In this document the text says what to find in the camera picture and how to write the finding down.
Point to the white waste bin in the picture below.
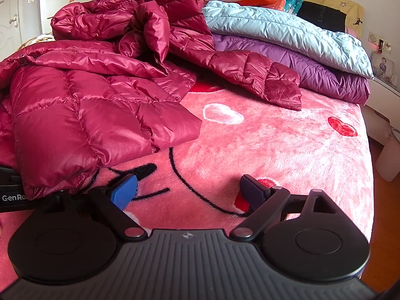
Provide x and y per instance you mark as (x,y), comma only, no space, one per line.
(389,159)

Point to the black cloth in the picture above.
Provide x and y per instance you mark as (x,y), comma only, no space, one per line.
(322,17)

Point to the white nightstand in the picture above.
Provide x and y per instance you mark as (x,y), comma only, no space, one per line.
(381,106)

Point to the white door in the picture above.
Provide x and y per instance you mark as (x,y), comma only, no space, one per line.
(9,0)

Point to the round white wall socket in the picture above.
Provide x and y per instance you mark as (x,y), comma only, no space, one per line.
(373,37)

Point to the pink heart print blanket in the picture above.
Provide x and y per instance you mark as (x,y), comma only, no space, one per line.
(281,137)

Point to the purple down jacket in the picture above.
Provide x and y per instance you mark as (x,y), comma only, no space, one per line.
(312,68)

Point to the red down jacket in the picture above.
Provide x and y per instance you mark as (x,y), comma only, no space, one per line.
(93,106)

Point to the wall socket with charger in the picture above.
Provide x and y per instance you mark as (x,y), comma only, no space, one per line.
(385,46)

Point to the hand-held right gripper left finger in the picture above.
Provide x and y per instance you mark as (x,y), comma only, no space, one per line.
(125,192)

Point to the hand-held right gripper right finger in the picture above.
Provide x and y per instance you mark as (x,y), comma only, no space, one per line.
(251,192)

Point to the light blue down jacket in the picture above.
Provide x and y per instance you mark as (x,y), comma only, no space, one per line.
(281,28)

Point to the photo frame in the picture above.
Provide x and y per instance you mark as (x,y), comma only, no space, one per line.
(382,65)

